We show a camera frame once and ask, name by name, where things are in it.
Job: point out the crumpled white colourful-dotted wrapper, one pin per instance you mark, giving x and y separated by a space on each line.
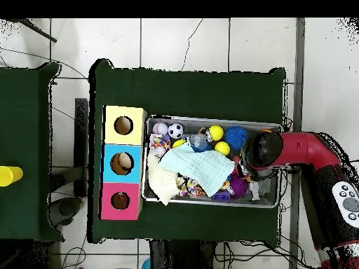
158 144

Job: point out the silver toy robot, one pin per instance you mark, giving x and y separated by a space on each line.
254 192

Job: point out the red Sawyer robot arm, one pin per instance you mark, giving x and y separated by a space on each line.
305 148

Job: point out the dark grey rounded base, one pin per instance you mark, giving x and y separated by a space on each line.
67 208

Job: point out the crumpled clear plastic bottle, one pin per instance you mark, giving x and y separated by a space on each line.
197 141

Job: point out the blue spiky rubber ball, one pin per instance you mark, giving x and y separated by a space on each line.
236 137

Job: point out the dark thin rod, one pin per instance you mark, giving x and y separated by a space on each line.
42 35

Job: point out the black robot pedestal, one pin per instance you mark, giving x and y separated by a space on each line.
174 255

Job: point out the small white baseball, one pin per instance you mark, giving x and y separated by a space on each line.
160 129

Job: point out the small soccer ball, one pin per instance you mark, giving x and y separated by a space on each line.
175 130

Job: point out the small blue floor ball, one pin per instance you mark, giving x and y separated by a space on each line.
146 265

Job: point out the purple spiky rubber ball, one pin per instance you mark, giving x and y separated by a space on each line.
238 187

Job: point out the wooden box with three holes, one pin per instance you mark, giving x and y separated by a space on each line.
112 134

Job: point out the cream muslin cloth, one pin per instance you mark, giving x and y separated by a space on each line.
162 182

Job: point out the light blue muslin cloth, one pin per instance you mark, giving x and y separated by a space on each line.
196 168

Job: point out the yellow foam ball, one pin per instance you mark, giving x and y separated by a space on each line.
222 148
216 132

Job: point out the yellow cylinder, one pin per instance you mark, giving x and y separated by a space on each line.
9 176

